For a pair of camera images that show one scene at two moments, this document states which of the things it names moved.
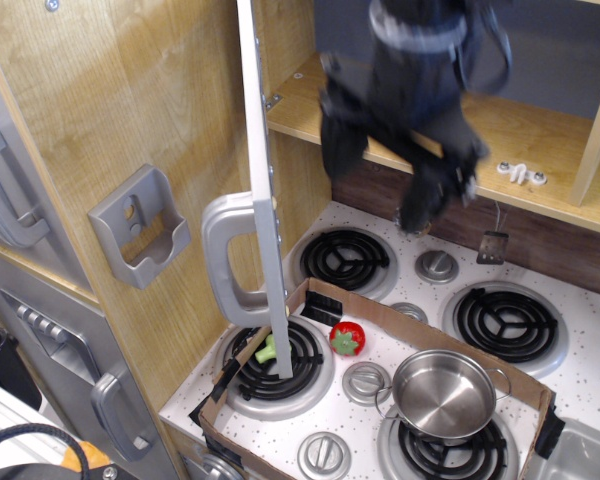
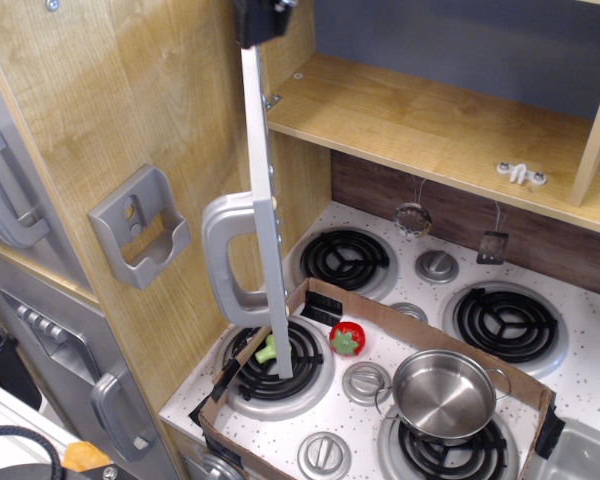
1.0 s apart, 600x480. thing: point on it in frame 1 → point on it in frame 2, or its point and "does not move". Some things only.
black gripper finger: [427, 194] → [257, 21]
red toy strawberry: [347, 338] does not move
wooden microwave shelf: [531, 161] does not move
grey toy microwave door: [252, 213] does not move
